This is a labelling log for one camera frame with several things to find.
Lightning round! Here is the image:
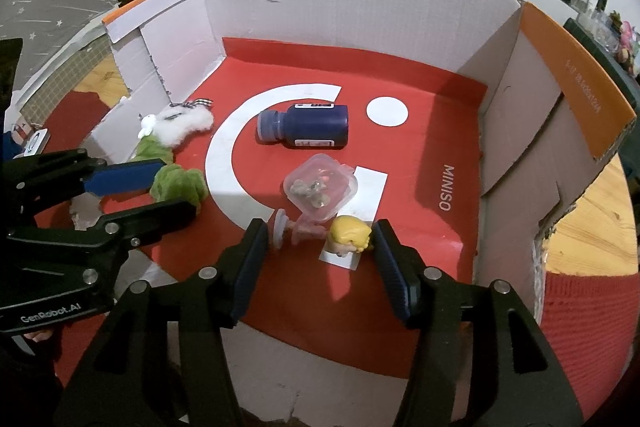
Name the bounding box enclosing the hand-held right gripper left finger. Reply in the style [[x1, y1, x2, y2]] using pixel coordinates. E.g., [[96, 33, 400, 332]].
[[52, 218, 271, 427]]

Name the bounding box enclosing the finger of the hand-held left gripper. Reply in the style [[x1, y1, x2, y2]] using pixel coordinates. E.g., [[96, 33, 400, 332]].
[[7, 200, 197, 288], [0, 149, 168, 208]]

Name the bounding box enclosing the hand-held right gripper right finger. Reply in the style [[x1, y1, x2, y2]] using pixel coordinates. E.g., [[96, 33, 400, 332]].
[[371, 219, 585, 427]]

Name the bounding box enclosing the green plush ball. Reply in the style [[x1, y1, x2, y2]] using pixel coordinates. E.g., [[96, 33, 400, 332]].
[[150, 164, 210, 208]]

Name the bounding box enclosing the blonde toy figurine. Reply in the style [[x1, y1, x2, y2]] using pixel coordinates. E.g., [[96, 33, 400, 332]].
[[272, 209, 375, 258]]

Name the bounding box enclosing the white and green plush toy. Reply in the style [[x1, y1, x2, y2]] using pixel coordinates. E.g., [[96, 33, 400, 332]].
[[131, 98, 216, 164]]

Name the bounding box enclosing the small clear plastic box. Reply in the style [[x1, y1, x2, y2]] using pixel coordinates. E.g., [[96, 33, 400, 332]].
[[283, 153, 360, 223]]

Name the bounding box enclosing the orange cardboard box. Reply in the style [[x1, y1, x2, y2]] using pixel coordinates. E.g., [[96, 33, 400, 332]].
[[70, 0, 638, 420]]

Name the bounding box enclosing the dark blue bottle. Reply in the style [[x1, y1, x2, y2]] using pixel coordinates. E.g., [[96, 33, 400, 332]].
[[256, 103, 349, 150]]

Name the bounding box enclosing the small white device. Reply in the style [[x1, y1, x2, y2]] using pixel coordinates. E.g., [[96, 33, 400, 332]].
[[22, 129, 52, 156]]

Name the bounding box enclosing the dark green covered side table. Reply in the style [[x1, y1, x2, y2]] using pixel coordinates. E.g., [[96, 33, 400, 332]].
[[564, 18, 640, 84]]

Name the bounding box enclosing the clutter of small toiletries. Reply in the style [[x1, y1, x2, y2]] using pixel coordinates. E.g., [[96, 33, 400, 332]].
[[590, 9, 640, 78]]

